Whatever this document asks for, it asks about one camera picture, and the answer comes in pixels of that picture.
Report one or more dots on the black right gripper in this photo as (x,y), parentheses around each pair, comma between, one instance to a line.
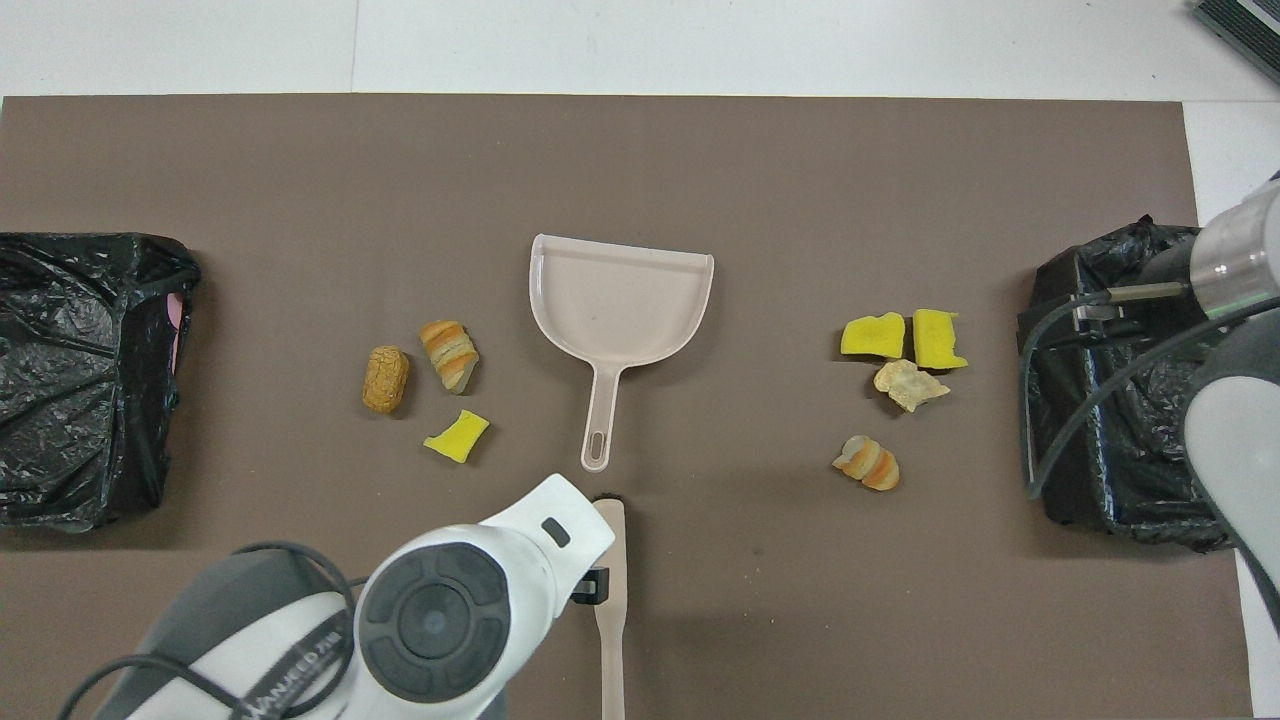
(1168,262)

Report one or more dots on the beige brush black bristles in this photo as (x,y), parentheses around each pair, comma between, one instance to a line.
(610,640)

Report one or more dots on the yellow sponge piece rectangular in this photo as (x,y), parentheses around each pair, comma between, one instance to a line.
(936,338)

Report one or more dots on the small yellow sponge wedge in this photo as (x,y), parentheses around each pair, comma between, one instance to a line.
(458,437)

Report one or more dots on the pale pastry piece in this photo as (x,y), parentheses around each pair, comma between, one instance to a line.
(905,384)

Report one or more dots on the yellow sponge piece wavy edge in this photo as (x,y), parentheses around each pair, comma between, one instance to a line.
(872,337)

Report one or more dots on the small striped croissant piece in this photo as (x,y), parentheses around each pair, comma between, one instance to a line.
(868,463)

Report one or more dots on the large striped bread piece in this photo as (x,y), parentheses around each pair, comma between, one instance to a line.
(448,352)

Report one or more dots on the beige plastic dustpan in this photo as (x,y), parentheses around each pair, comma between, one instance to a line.
(620,300)

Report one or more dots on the brown oval bread roll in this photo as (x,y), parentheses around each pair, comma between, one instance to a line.
(386,380)

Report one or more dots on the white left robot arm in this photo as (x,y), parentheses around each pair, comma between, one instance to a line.
(440,620)

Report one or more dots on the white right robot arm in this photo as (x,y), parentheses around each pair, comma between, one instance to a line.
(1235,440)

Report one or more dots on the black bag lined bin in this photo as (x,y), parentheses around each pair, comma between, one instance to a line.
(1120,450)

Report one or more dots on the pink bin with black bag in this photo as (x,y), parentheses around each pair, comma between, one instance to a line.
(80,380)

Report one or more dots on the dark ribbed grille object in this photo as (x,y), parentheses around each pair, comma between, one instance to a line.
(1250,25)

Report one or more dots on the brown table mat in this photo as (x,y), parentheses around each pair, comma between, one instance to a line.
(700,170)

